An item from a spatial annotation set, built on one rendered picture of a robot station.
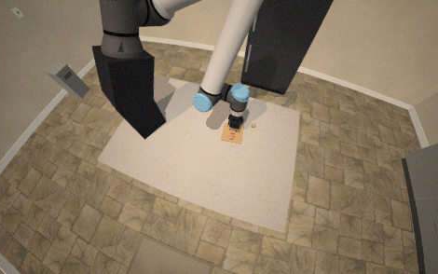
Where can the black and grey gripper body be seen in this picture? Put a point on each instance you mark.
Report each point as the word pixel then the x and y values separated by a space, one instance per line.
pixel 232 124

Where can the tan mat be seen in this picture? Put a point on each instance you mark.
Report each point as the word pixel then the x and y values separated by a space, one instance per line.
pixel 237 135

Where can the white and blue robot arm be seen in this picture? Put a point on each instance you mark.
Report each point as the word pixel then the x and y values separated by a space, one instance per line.
pixel 121 20

